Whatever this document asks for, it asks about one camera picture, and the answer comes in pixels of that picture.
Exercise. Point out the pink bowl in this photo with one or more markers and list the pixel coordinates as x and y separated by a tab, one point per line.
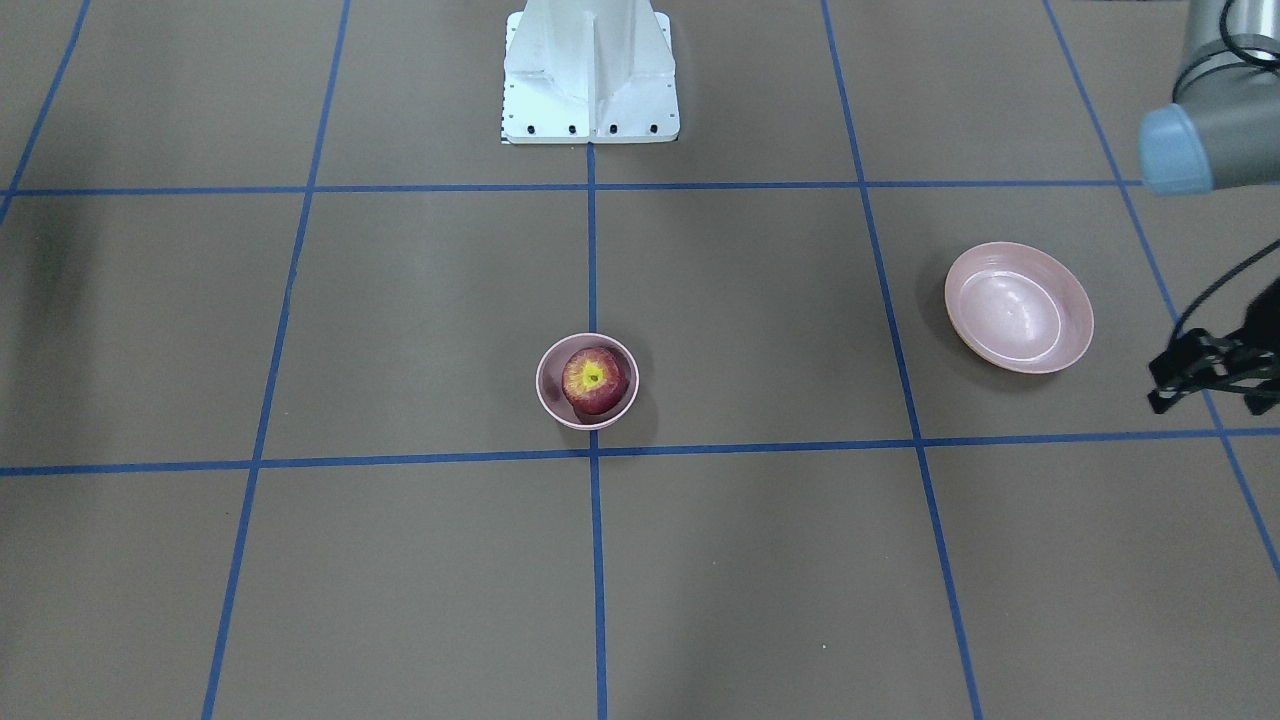
548	381

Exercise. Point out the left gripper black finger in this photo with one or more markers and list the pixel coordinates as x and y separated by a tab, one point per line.
1192	363

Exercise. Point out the red apple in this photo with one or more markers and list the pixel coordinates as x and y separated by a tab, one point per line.
594	380

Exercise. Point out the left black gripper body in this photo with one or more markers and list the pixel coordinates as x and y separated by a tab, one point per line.
1200	366

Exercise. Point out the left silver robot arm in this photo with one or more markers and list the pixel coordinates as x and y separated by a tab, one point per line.
1220	131

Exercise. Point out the pink plate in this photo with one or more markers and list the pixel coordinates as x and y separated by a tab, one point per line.
1018	308

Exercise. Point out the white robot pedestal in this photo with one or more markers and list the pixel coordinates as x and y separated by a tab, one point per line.
589	72

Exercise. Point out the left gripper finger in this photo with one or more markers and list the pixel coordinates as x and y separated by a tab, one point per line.
1261	399

